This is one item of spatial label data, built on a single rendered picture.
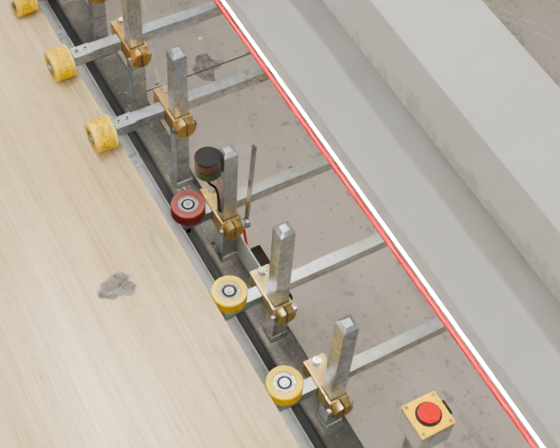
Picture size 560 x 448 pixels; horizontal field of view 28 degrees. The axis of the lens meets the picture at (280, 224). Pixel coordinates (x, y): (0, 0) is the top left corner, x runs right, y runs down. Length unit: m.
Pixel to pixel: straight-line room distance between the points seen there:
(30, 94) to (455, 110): 2.16
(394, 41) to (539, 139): 0.12
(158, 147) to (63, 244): 0.52
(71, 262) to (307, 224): 1.31
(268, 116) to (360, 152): 3.11
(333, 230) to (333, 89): 2.82
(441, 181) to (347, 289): 2.76
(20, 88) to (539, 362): 2.23
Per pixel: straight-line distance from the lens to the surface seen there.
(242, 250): 2.68
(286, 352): 2.60
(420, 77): 0.74
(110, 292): 2.45
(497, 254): 0.75
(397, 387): 3.38
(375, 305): 3.51
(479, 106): 0.72
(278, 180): 2.67
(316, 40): 0.86
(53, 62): 2.78
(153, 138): 2.96
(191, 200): 2.58
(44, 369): 2.38
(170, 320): 2.41
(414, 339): 2.50
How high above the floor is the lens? 2.99
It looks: 55 degrees down
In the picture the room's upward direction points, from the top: 5 degrees clockwise
